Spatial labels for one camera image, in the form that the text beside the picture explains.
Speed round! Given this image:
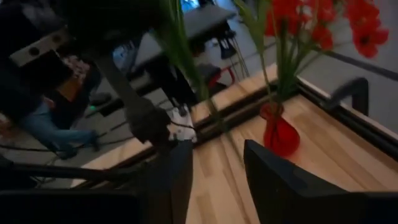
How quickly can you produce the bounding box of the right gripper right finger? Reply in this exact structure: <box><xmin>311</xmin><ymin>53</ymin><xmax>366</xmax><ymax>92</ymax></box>
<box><xmin>244</xmin><ymin>139</ymin><xmax>352</xmax><ymax>224</ymax></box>

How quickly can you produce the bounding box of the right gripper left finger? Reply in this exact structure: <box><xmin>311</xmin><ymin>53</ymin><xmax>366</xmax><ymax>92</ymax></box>
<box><xmin>138</xmin><ymin>139</ymin><xmax>194</xmax><ymax>224</ymax></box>

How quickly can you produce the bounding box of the red blossom spray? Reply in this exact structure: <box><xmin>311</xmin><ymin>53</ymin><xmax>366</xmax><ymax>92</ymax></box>
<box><xmin>264</xmin><ymin>0</ymin><xmax>336</xmax><ymax>106</ymax></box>
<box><xmin>279</xmin><ymin>0</ymin><xmax>390</xmax><ymax>103</ymax></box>

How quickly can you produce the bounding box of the red glass vase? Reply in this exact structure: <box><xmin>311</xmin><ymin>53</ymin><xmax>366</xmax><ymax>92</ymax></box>
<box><xmin>259</xmin><ymin>101</ymin><xmax>302</xmax><ymax>158</ymax></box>

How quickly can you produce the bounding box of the white plastic device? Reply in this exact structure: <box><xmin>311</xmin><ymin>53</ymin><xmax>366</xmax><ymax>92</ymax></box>
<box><xmin>169</xmin><ymin>105</ymin><xmax>197</xmax><ymax>143</ymax></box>

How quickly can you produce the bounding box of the computer screen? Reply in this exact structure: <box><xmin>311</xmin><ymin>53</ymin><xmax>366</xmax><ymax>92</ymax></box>
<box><xmin>180</xmin><ymin>0</ymin><xmax>201</xmax><ymax>12</ymax></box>

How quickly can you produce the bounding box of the person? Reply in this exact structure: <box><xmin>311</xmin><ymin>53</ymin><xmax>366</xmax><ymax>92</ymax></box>
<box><xmin>0</xmin><ymin>55</ymin><xmax>103</xmax><ymax>160</ymax></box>

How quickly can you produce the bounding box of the black metal bracket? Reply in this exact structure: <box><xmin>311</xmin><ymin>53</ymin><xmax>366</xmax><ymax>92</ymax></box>
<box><xmin>323</xmin><ymin>77</ymin><xmax>370</xmax><ymax>116</ymax></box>

